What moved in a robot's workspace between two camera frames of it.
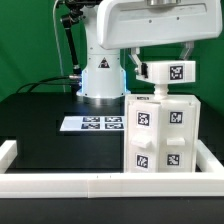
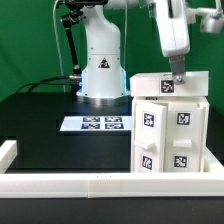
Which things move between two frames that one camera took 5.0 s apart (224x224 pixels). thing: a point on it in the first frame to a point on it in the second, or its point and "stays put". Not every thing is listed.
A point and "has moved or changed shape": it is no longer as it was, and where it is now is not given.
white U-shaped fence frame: [207, 180] stays put
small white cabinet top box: [170, 72] has moved or changed shape
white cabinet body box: [161, 135] to [205, 105]
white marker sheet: [93, 123] stays put
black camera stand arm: [71, 18] stays put
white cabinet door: [176, 137] has moved or changed shape
